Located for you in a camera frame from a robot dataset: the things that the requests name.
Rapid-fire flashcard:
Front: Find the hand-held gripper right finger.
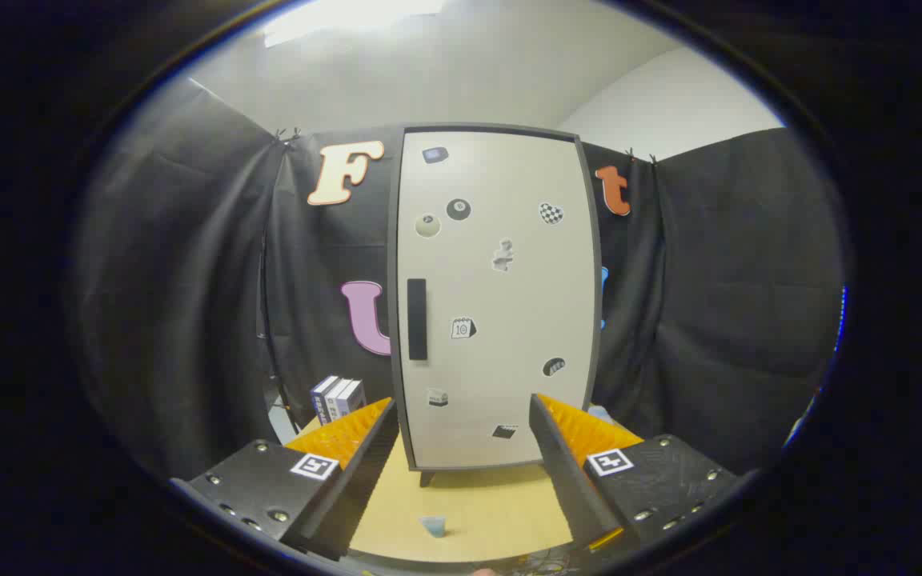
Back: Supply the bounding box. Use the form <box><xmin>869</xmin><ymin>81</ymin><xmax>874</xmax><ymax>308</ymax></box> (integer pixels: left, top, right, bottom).
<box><xmin>529</xmin><ymin>394</ymin><xmax>738</xmax><ymax>553</ymax></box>

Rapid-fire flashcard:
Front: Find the black door handle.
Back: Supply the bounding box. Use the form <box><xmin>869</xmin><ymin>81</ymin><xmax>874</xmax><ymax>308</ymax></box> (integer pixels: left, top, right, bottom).
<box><xmin>407</xmin><ymin>278</ymin><xmax>428</xmax><ymax>361</ymax></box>

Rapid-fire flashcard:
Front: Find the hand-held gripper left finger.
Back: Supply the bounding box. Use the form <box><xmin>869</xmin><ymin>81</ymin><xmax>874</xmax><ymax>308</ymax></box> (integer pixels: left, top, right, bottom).
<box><xmin>171</xmin><ymin>398</ymin><xmax>399</xmax><ymax>561</ymax></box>

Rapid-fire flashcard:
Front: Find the white cabinet door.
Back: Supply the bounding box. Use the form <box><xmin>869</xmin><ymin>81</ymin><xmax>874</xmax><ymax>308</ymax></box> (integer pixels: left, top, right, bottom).
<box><xmin>393</xmin><ymin>128</ymin><xmax>599</xmax><ymax>473</ymax></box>

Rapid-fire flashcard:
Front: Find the grey cabinet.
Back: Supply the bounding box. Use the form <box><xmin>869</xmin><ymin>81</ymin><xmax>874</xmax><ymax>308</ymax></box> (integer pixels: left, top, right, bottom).
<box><xmin>385</xmin><ymin>122</ymin><xmax>604</xmax><ymax>487</ymax></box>

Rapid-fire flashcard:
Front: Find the blue and white box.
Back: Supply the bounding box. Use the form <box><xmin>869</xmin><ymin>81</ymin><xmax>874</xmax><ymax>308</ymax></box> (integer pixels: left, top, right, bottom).
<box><xmin>309</xmin><ymin>374</ymin><xmax>367</xmax><ymax>425</ymax></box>

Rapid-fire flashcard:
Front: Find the black backdrop cloth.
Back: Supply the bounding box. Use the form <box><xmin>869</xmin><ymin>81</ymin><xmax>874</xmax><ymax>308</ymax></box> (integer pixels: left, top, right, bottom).
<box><xmin>77</xmin><ymin>76</ymin><xmax>844</xmax><ymax>481</ymax></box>

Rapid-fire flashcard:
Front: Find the black backdrop stand pole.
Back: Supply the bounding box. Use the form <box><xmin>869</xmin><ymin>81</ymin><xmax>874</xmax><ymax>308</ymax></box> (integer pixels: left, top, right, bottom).
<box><xmin>257</xmin><ymin>232</ymin><xmax>284</xmax><ymax>417</ymax></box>

